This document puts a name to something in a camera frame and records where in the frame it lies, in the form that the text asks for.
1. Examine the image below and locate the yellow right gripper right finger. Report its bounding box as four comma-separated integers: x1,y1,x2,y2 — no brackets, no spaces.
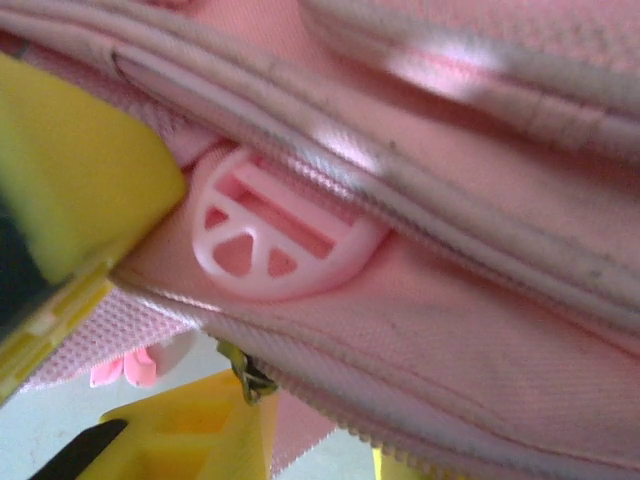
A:
372,447,417,480

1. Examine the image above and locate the pink backpack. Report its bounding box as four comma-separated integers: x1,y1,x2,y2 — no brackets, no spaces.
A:
0,0,640,480

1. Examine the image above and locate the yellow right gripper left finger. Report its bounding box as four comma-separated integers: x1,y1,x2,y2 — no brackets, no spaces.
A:
34,372,279,480

